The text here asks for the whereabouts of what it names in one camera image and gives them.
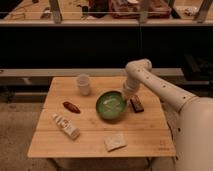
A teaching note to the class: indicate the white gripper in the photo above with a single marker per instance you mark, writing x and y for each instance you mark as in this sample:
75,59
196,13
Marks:
128,90

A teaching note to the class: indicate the green ceramic bowl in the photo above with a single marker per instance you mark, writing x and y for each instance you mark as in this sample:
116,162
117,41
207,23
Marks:
111,105

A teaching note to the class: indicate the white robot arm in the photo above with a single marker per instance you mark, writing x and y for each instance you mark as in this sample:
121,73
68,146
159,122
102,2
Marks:
194,143

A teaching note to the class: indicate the dark brown rectangular bar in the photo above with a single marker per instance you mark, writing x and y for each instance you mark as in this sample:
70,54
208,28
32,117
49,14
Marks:
136,104

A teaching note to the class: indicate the translucent plastic cup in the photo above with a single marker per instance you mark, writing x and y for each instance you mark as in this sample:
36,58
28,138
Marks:
83,84

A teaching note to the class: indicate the light wooden table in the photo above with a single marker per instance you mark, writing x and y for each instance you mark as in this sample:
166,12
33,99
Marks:
146,133

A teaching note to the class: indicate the reddish brown oblong object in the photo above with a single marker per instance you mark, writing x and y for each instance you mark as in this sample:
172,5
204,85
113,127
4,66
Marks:
71,107

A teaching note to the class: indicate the brown tray on shelf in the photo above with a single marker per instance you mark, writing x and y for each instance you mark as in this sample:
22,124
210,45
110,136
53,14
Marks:
132,8

